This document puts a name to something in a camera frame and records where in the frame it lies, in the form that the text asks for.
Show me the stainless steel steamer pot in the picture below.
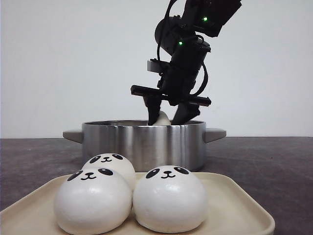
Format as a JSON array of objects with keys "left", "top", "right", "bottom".
[{"left": 63, "top": 120, "right": 226, "bottom": 172}]

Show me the panda bun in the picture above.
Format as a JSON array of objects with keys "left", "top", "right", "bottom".
[
  {"left": 54, "top": 168, "right": 132, "bottom": 235},
  {"left": 154, "top": 111, "right": 171, "bottom": 126},
  {"left": 133, "top": 165, "right": 208, "bottom": 233},
  {"left": 82, "top": 153, "right": 136, "bottom": 191}
]

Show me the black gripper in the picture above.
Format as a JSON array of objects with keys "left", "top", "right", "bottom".
[{"left": 131, "top": 44, "right": 211, "bottom": 125}]

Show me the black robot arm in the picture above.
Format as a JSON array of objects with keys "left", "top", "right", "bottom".
[{"left": 131, "top": 0, "right": 242, "bottom": 125}]

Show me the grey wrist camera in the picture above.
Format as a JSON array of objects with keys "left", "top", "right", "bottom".
[{"left": 147, "top": 58, "right": 169, "bottom": 73}]

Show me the cream square plastic tray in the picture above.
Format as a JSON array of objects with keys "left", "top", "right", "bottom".
[{"left": 0, "top": 172, "right": 275, "bottom": 235}]

